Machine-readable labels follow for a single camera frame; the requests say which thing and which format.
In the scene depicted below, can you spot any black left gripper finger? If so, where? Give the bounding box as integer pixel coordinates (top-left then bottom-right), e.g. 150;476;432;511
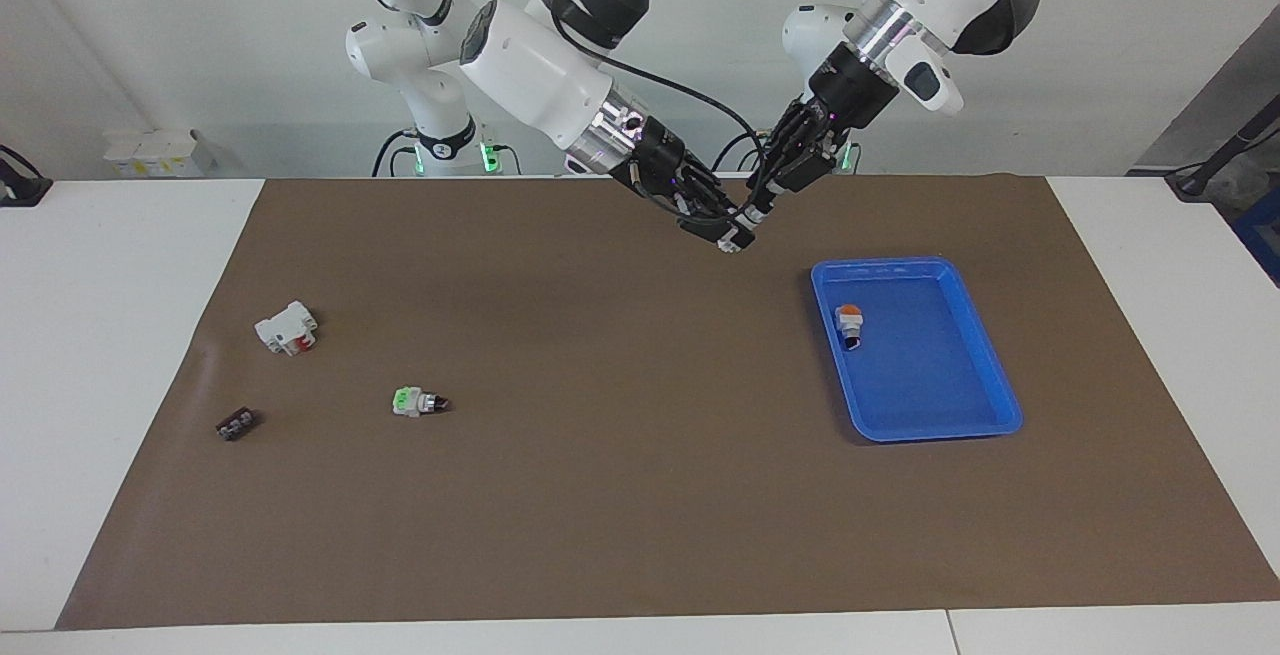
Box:
783;130;843;198
745;101;819;226

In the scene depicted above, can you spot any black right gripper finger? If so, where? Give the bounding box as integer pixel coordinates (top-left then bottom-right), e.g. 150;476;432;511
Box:
688;167;751;228
676;195;753;252

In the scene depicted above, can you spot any blue plastic tray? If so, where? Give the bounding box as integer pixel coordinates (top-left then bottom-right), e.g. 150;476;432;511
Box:
810;256;1024;444

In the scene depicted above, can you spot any brown table mat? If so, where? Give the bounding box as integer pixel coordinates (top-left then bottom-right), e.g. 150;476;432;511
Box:
55;173;1280;631

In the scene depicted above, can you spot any black stand pole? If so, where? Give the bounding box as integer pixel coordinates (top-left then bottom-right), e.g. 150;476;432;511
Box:
1165;95;1280;201

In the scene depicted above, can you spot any white circuit breaker red lever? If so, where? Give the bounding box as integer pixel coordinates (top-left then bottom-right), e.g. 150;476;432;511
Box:
254;301;319;357

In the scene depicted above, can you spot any blue crate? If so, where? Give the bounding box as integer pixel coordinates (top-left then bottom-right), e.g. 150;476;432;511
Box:
1230;185;1280;288

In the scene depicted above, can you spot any white cardboard box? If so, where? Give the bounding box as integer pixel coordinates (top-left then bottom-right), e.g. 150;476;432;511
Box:
103;128;217;178

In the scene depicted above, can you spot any black base cable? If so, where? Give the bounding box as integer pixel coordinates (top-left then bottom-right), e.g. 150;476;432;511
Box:
712;130;773;174
372;130;415;178

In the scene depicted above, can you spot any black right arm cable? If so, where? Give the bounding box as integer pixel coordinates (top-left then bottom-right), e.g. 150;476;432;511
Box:
545;0;767;208

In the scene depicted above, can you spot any green push button switch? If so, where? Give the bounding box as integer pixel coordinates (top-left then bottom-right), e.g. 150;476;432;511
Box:
392;387;451;419

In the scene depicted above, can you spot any black clamp mount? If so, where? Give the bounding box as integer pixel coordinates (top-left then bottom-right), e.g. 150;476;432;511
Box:
0;143;53;208

